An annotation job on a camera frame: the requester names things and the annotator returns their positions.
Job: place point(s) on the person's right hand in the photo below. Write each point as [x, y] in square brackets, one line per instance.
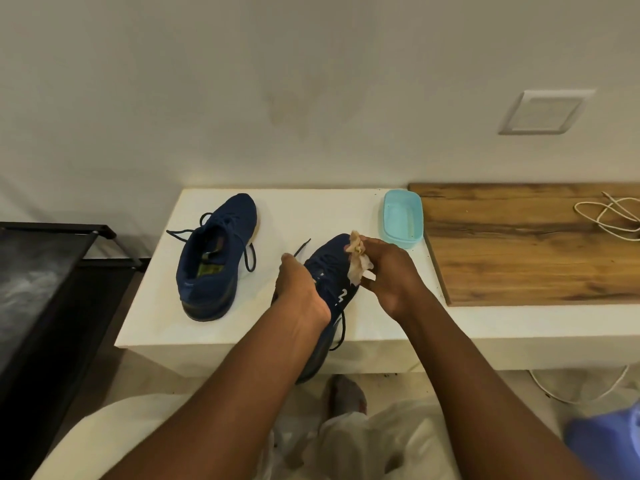
[397, 279]

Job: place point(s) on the person's left hand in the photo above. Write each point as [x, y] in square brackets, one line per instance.
[300, 294]

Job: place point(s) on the beige cleaning cloth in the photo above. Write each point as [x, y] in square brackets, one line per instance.
[357, 267]

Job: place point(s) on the black shoe rack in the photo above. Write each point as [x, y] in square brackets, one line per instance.
[30, 294]

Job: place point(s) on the person's left forearm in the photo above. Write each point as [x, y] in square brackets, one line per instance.
[220, 409]

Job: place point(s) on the person's right forearm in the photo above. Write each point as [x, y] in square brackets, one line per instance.
[490, 399]

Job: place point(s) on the person's right foot grey sock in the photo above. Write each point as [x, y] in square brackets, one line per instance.
[345, 394]

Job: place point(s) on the light blue plastic container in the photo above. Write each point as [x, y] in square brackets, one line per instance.
[402, 219]

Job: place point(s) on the brown wooden board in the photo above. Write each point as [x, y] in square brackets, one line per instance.
[525, 254]

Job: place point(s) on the white shorts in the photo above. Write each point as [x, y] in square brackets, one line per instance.
[350, 444]

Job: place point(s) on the blue plastic bag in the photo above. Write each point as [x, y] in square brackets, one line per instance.
[605, 444]

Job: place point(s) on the white wall switch plate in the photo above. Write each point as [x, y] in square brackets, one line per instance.
[545, 112]

